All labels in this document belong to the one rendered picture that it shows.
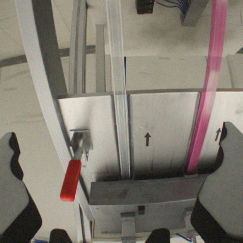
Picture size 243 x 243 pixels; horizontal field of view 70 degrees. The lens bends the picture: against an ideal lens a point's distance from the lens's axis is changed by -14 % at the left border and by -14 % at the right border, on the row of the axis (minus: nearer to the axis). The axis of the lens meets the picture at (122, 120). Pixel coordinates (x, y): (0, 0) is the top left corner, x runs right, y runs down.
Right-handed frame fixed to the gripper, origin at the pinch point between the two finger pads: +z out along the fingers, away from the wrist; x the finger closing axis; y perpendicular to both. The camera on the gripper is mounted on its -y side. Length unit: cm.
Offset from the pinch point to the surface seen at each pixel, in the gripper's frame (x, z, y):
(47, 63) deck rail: -8.0, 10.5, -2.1
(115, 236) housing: -2.9, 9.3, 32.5
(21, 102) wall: -115, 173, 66
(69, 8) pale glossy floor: -40, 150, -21
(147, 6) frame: 7.9, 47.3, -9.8
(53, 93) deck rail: -8.0, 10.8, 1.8
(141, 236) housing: 2.4, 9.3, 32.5
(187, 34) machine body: 27, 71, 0
